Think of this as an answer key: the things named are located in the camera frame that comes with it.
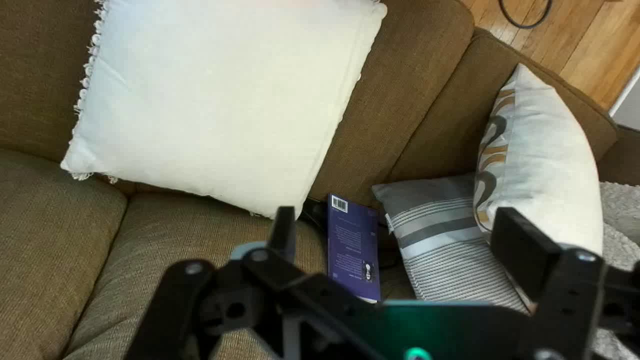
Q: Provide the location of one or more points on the grey knit blanket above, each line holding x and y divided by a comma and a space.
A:
622, 227

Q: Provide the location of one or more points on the brown fabric sofa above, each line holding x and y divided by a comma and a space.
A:
60, 247

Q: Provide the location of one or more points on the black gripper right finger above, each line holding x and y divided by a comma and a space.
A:
523, 243

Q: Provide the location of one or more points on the white swirl-patterned pillow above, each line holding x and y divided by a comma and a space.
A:
543, 167

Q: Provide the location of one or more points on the white square pompom-trim pillow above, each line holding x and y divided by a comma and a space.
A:
221, 100

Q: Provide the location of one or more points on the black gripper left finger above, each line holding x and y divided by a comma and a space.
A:
282, 231

